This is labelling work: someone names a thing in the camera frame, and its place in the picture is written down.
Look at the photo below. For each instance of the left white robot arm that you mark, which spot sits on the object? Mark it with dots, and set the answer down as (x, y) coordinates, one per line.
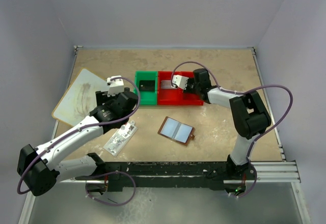
(40, 168)

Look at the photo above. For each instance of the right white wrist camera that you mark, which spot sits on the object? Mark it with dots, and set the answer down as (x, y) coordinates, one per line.
(179, 81)

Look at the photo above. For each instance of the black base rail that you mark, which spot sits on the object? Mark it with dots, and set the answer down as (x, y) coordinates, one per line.
(128, 181)

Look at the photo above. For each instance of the red right plastic bin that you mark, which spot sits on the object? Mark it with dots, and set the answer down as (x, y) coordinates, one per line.
(187, 98)

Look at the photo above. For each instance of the brown leather card holder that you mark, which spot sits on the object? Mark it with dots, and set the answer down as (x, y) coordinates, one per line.
(176, 131)

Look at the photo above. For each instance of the red middle plastic bin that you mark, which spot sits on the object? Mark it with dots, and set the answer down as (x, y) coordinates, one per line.
(167, 97)

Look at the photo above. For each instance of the clear plastic packet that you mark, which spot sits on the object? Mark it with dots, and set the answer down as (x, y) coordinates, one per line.
(120, 138)

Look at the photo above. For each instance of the green plastic bin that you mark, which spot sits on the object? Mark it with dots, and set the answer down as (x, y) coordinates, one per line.
(147, 98)

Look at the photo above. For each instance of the red plastic bin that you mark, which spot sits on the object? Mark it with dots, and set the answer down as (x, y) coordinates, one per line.
(167, 97)
(187, 98)

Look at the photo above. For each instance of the white board yellow rim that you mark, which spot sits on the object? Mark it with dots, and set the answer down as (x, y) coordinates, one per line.
(80, 98)

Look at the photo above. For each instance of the aluminium frame rail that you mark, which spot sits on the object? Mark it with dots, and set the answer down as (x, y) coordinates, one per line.
(261, 171)

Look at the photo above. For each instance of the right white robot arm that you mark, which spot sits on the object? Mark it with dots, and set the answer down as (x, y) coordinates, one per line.
(249, 114)

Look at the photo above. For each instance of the grey chip card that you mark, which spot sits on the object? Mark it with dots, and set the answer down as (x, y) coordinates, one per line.
(147, 86)

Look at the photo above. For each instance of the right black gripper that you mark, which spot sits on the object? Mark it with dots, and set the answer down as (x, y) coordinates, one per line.
(189, 86)

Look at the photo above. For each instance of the silver card in bin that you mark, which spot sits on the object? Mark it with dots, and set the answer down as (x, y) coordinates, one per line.
(166, 85)

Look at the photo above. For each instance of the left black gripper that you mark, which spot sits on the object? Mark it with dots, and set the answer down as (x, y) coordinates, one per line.
(101, 96)

